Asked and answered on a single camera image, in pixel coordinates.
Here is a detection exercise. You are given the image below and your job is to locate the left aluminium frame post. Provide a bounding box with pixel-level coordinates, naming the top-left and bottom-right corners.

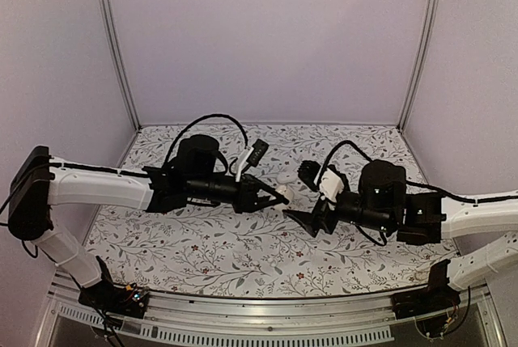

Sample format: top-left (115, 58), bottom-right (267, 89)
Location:
top-left (99, 0), bottom-right (142, 131)

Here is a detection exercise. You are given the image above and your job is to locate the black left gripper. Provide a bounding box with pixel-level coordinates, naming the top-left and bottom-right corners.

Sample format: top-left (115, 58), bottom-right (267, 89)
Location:
top-left (187, 175), bottom-right (284, 215)

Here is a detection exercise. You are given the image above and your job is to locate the left black sleeved cable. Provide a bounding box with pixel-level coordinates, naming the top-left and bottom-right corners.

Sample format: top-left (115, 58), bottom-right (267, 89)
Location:
top-left (163, 112), bottom-right (250, 170)

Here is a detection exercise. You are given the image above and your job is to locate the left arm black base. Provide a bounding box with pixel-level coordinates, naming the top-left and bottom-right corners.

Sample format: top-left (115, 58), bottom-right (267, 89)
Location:
top-left (79, 256), bottom-right (150, 319)

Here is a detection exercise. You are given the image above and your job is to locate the white earbud charging case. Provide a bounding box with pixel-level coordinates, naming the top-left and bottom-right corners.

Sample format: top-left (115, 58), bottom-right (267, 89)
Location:
top-left (275, 184), bottom-right (295, 199)

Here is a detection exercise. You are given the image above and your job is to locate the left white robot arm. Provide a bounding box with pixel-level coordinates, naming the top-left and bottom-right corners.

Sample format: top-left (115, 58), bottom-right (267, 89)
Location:
top-left (1, 134), bottom-right (292, 310)

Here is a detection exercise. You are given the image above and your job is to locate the white earbud on mat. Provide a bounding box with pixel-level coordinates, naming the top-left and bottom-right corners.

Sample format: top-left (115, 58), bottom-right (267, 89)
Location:
top-left (276, 172), bottom-right (297, 184)

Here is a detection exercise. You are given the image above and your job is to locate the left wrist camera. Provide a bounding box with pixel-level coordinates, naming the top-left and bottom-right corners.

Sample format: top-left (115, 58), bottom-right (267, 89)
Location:
top-left (235, 139), bottom-right (269, 182)

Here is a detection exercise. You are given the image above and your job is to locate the aluminium frame post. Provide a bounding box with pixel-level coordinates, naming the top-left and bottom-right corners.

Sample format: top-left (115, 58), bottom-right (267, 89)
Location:
top-left (397, 0), bottom-right (439, 133)
top-left (99, 0), bottom-right (142, 131)

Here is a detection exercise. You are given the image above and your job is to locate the right aluminium frame post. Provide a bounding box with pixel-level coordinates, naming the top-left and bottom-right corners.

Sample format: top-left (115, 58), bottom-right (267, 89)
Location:
top-left (397, 0), bottom-right (439, 133)

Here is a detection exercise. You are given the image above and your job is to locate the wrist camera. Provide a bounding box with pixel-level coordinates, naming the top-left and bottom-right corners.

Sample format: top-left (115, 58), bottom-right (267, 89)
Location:
top-left (297, 160), bottom-right (350, 205)
top-left (235, 139), bottom-right (269, 182)

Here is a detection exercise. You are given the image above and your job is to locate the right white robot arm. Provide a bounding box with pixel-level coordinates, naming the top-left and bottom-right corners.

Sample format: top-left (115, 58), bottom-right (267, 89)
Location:
top-left (283, 159), bottom-right (517, 311)

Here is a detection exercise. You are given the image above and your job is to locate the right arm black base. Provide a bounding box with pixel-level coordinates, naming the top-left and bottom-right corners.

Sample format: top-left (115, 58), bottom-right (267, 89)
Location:
top-left (390, 260), bottom-right (461, 339)

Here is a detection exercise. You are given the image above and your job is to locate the floral patterned mat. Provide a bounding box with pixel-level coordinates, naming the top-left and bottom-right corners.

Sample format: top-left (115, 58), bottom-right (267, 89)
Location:
top-left (85, 123), bottom-right (457, 298)

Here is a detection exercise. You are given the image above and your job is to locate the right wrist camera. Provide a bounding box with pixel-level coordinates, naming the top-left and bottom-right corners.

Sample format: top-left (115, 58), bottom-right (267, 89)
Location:
top-left (297, 160), bottom-right (350, 205)

